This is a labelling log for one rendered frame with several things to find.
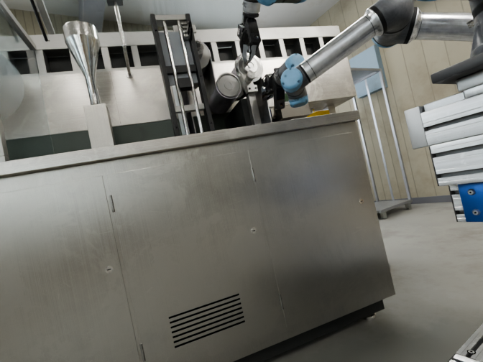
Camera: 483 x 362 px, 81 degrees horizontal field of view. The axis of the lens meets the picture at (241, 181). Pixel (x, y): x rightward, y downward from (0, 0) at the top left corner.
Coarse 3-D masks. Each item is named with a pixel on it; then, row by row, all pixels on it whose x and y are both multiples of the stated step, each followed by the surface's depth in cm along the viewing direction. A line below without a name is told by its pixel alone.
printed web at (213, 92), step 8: (208, 64) 138; (208, 72) 140; (232, 72) 143; (208, 80) 143; (240, 80) 136; (208, 88) 145; (216, 88) 132; (184, 96) 136; (208, 96) 148; (216, 96) 137; (224, 96) 133; (184, 104) 140; (216, 104) 144; (224, 104) 142; (216, 112) 154; (224, 112) 156; (192, 120) 129; (192, 128) 133
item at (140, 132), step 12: (168, 120) 157; (204, 120) 163; (216, 120) 165; (72, 132) 142; (84, 132) 144; (120, 132) 149; (132, 132) 150; (144, 132) 152; (156, 132) 154; (168, 132) 156; (180, 132) 158; (60, 144) 140; (72, 144) 141; (84, 144) 143
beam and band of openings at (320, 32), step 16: (112, 32) 152; (128, 32) 154; (144, 32) 157; (208, 32) 168; (224, 32) 171; (272, 32) 181; (288, 32) 185; (304, 32) 188; (320, 32) 192; (336, 32) 196; (48, 48) 142; (64, 48) 144; (112, 48) 153; (128, 48) 156; (144, 48) 160; (208, 48) 174; (224, 48) 178; (272, 48) 189; (288, 48) 192; (304, 48) 187; (320, 48) 192; (48, 64) 147; (64, 64) 150; (112, 64) 158; (144, 64) 163
